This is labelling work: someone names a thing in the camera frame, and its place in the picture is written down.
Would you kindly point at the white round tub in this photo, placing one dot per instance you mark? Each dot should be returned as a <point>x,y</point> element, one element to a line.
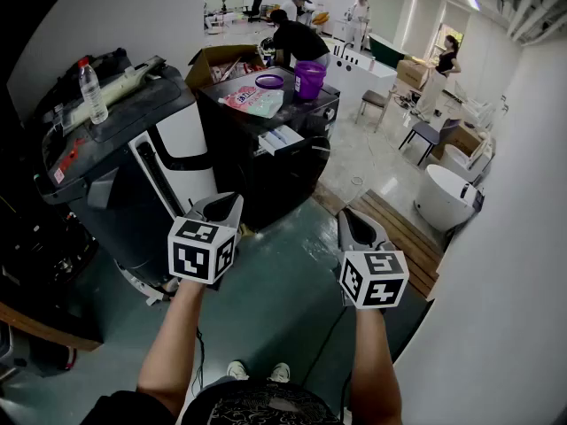
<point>443,202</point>

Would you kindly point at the wooden slatted platform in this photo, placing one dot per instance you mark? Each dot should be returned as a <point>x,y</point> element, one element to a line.
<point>398,233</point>

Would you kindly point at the person's black patterned shirt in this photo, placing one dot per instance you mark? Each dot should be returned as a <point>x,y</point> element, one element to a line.
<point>266,407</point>

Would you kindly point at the person's shoe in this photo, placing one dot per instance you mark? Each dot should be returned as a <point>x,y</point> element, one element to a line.
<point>279,372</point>
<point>238,370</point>

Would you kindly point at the black and white machine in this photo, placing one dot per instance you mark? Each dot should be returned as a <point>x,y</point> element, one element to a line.
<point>133,184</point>

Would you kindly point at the person's left shoe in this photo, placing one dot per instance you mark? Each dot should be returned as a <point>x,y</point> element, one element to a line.
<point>238,370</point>

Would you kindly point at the dark cabinet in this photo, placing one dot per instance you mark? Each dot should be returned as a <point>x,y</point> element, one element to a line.
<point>35,246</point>

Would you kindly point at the purple plastic bucket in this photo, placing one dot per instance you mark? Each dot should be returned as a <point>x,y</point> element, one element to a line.
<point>309,80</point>

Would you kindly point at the green bathtub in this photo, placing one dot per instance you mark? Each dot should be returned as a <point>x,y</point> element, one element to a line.
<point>385,51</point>

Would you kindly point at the person's left forearm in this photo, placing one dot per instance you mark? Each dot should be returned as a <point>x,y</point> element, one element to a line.
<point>173,348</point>

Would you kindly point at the person's right forearm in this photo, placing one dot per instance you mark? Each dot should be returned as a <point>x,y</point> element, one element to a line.
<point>374,361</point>

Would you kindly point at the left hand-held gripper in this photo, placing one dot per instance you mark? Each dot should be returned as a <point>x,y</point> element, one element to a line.
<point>201,255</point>

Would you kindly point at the person's right shoe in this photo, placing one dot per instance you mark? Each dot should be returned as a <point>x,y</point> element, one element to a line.
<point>279,372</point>

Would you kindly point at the pink detergent pouch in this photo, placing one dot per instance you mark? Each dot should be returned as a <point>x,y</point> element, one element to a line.
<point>254,102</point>

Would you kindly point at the purple bucket lid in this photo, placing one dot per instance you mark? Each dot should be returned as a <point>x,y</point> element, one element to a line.
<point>269,81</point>

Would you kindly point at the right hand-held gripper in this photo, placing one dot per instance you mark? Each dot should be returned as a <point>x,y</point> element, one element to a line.
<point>376,281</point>

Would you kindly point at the white rectangular bathtub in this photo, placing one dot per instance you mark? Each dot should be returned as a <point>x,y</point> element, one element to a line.
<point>367,78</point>

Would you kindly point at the white detergent drawer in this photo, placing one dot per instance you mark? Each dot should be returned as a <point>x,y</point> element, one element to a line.
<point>283,143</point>

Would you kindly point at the black washing machine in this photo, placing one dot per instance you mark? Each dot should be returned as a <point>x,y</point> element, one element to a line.
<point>248,175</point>

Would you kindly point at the white armchair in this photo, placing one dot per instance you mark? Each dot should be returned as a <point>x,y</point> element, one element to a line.
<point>460,159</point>

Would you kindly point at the dark blue chair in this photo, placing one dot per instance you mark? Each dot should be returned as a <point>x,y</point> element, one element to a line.
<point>427,132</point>

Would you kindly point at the clear plastic bottle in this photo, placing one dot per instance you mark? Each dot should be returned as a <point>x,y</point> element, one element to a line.
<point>93,91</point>

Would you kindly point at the black office chair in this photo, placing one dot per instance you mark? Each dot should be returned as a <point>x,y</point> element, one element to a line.
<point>254,9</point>

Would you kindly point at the brown seat stool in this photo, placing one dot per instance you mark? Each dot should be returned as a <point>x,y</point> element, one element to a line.
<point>374,99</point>

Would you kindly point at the open cardboard box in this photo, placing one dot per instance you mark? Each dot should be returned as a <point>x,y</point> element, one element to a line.
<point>204,60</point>

